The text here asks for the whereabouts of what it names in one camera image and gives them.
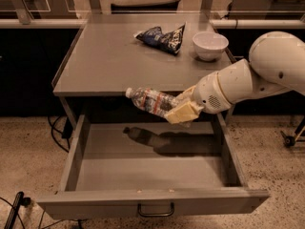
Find clear plastic water bottle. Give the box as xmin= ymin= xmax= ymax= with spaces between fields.
xmin=125 ymin=88 xmax=180 ymax=117

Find black wheeled stand base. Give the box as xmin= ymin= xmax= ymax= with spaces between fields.
xmin=280 ymin=116 xmax=305 ymax=148

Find black drawer handle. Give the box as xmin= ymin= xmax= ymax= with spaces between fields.
xmin=137 ymin=202 xmax=175 ymax=218

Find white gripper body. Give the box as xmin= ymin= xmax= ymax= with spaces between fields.
xmin=193 ymin=72 xmax=232 ymax=114

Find grey metal cabinet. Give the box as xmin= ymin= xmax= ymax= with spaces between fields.
xmin=51 ymin=12 xmax=250 ymax=131

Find black chair back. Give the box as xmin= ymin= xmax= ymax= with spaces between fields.
xmin=111 ymin=0 xmax=181 ymax=13

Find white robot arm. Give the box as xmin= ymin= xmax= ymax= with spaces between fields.
xmin=165 ymin=31 xmax=305 ymax=124

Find white horizontal rail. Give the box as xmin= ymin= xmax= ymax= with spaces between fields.
xmin=0 ymin=19 xmax=305 ymax=30

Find white ceramic bowl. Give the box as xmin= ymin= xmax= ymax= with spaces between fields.
xmin=193 ymin=31 xmax=229 ymax=61

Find black floor cables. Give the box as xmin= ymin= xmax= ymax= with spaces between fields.
xmin=47 ymin=114 xmax=71 ymax=155

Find blue crumpled chip bag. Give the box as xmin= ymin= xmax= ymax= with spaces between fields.
xmin=134 ymin=24 xmax=186 ymax=55

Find black power strip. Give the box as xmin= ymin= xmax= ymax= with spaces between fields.
xmin=1 ymin=191 xmax=31 ymax=229

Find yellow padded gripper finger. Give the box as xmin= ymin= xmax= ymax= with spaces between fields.
xmin=165 ymin=101 xmax=203 ymax=124
xmin=176 ymin=86 xmax=195 ymax=100

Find open grey top drawer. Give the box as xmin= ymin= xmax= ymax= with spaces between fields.
xmin=37 ymin=114 xmax=269 ymax=219

